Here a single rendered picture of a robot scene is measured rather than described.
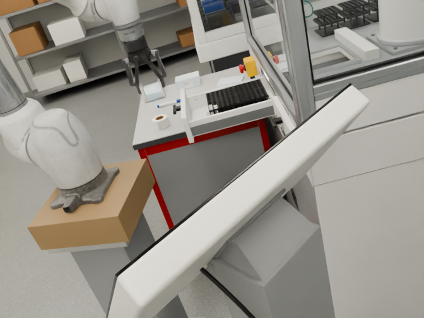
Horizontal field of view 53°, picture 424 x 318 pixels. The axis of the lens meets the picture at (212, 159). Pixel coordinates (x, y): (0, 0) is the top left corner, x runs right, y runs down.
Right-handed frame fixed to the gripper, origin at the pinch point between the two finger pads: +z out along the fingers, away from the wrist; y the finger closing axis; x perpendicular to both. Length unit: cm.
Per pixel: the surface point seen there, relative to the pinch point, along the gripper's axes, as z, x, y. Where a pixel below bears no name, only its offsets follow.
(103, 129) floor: 102, 222, -94
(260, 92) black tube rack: 10.9, -2.1, 38.2
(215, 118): 12.3, -10.1, 19.6
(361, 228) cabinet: 40, -53, 54
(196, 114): 17.2, 8.3, 12.1
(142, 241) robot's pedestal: 40, -33, -16
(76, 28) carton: 30, 358, -118
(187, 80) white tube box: 21, 61, 9
